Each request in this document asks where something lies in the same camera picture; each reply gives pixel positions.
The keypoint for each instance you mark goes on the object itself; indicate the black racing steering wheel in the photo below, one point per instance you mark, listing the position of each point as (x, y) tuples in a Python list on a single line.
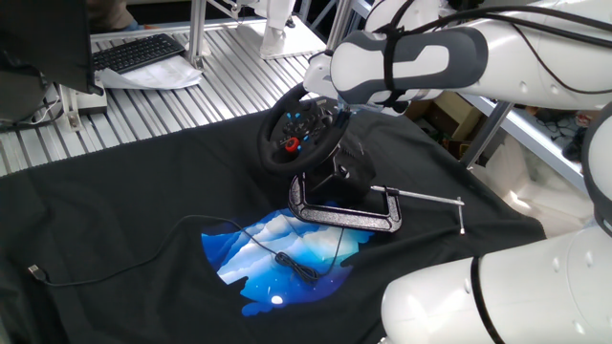
[(270, 155)]

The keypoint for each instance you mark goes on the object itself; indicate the black steering wheel base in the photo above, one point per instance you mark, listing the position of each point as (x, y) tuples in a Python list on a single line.
[(351, 167)]

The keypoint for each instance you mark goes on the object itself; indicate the aluminium bracket foot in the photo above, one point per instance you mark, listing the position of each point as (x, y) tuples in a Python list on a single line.
[(71, 112)]

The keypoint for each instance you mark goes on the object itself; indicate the black metal C-clamp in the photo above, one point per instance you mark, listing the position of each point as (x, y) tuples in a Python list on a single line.
[(344, 218)]

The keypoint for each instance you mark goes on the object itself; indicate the white crumpled paper sheet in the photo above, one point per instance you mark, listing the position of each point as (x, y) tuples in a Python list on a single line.
[(158, 76)]

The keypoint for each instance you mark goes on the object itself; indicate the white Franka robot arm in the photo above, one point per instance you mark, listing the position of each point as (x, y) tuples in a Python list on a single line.
[(526, 296)]

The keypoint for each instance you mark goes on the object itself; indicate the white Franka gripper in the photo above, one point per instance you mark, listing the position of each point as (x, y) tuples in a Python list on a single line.
[(318, 76)]

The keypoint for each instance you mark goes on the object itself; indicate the beige cardboard box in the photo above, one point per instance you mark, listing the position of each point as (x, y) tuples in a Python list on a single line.
[(454, 112)]

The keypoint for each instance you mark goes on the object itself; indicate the dark grey monitor base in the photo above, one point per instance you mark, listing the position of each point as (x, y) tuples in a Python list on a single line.
[(21, 95)]

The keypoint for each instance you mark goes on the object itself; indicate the person in brown shirt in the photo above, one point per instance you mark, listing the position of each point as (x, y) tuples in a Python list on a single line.
[(107, 14)]

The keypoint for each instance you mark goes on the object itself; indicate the white stand with base plate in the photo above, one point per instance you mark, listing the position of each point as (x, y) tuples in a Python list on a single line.
[(275, 38)]

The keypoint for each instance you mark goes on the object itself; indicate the aluminium frame post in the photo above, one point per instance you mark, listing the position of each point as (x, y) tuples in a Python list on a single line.
[(340, 24)]

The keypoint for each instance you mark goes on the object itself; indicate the black computer monitor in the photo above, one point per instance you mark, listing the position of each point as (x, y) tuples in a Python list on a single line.
[(43, 38)]

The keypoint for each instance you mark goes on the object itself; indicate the black cloth with blue print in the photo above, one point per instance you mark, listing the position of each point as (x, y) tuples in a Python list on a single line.
[(119, 191)]

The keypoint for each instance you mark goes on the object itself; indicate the aluminium vertical post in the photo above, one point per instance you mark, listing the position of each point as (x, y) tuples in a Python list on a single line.
[(197, 28)]

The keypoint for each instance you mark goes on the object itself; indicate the aluminium shelf rail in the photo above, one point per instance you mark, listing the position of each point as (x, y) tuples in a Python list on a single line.
[(535, 138)]

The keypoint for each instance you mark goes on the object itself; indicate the aluminium diagonal strut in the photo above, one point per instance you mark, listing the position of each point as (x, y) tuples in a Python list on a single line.
[(480, 141)]

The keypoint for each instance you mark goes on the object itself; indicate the black computer keyboard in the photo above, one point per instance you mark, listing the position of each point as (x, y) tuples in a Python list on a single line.
[(136, 52)]

